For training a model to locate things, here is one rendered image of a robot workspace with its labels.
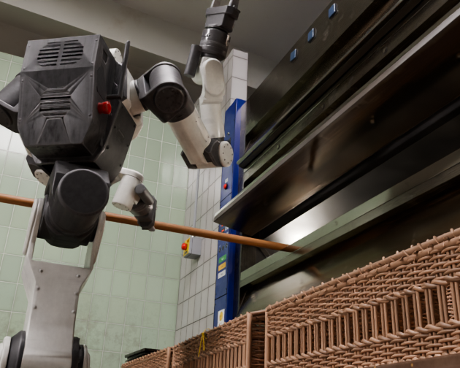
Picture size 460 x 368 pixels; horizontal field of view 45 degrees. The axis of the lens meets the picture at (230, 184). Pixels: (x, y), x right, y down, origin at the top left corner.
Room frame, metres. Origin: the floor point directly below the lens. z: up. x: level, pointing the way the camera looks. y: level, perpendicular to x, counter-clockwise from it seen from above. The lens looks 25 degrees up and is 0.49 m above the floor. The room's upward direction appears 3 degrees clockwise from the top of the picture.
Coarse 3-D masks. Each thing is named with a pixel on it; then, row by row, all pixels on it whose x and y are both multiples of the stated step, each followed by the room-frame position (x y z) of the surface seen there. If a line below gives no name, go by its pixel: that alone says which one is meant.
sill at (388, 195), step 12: (456, 156) 1.23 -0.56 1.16; (432, 168) 1.30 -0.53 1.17; (444, 168) 1.27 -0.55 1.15; (408, 180) 1.39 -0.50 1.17; (420, 180) 1.35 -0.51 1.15; (384, 192) 1.49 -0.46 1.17; (396, 192) 1.44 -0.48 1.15; (360, 204) 1.60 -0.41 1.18; (372, 204) 1.54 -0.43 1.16; (348, 216) 1.66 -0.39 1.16; (360, 216) 1.61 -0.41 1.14; (324, 228) 1.79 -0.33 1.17; (336, 228) 1.73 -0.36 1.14; (300, 240) 1.95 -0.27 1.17; (312, 240) 1.87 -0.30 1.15; (288, 252) 2.03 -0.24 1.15; (264, 264) 2.22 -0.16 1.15
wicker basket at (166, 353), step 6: (168, 348) 1.70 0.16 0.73; (150, 354) 1.86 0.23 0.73; (156, 354) 1.79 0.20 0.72; (162, 354) 1.74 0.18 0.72; (168, 354) 1.70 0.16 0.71; (132, 360) 2.07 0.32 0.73; (138, 360) 1.98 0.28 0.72; (144, 360) 1.92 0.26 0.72; (150, 360) 1.86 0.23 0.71; (156, 360) 1.80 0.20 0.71; (162, 360) 1.76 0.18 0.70; (168, 360) 1.70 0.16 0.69; (126, 366) 2.11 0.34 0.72; (132, 366) 2.06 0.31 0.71; (138, 366) 1.99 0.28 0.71; (144, 366) 1.92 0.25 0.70; (150, 366) 1.86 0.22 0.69; (156, 366) 1.80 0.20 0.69; (162, 366) 1.74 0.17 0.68; (168, 366) 1.70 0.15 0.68
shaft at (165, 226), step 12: (24, 204) 1.73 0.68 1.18; (108, 216) 1.83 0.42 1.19; (120, 216) 1.85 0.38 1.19; (156, 228) 1.91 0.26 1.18; (168, 228) 1.92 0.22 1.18; (180, 228) 1.93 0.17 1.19; (192, 228) 1.95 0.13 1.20; (228, 240) 2.01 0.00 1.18; (240, 240) 2.02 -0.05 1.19; (252, 240) 2.04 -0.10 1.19; (264, 240) 2.06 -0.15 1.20
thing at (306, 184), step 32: (448, 32) 1.04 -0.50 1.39; (416, 64) 1.16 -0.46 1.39; (448, 64) 1.14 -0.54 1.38; (384, 96) 1.31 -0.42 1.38; (416, 96) 1.28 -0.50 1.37; (448, 96) 1.26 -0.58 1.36; (320, 128) 1.54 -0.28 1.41; (352, 128) 1.48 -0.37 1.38; (384, 128) 1.45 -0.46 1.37; (288, 160) 1.73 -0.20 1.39; (320, 160) 1.69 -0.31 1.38; (352, 160) 1.66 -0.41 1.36; (256, 192) 2.02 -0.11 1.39; (288, 192) 1.96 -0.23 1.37; (224, 224) 2.38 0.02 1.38; (256, 224) 2.31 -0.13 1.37
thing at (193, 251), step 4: (192, 240) 2.93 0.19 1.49; (196, 240) 2.94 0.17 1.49; (200, 240) 2.95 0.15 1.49; (188, 244) 2.93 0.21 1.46; (192, 244) 2.93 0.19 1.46; (196, 244) 2.94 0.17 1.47; (200, 244) 2.95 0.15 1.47; (188, 248) 2.93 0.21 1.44; (192, 248) 2.93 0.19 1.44; (196, 248) 2.94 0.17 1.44; (200, 248) 2.95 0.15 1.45; (184, 252) 3.00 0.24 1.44; (188, 252) 2.93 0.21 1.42; (192, 252) 2.93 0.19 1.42; (196, 252) 2.94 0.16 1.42; (200, 252) 2.95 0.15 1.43; (184, 256) 3.00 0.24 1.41; (188, 256) 2.99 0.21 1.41; (192, 256) 2.99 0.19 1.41; (196, 256) 2.98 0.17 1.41
